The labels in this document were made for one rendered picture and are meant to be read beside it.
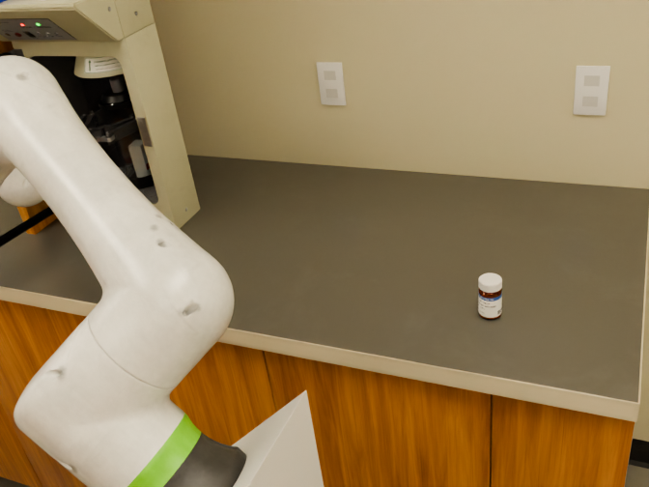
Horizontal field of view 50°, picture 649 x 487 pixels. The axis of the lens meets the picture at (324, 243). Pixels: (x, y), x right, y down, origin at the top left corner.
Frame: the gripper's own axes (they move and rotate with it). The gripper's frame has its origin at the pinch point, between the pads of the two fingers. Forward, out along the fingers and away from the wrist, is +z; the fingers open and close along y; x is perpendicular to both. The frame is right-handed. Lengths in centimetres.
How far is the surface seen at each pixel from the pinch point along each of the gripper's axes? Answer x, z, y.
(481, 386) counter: 27, -38, -95
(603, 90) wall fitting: 4, 35, -105
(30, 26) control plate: -25.9, -16.9, 2.8
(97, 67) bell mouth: -13.9, -7.4, -2.4
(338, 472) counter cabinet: 64, -37, -64
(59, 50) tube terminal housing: -18.3, -9.8, 4.6
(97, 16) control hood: -27.4, -15.6, -14.2
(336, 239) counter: 26, -4, -54
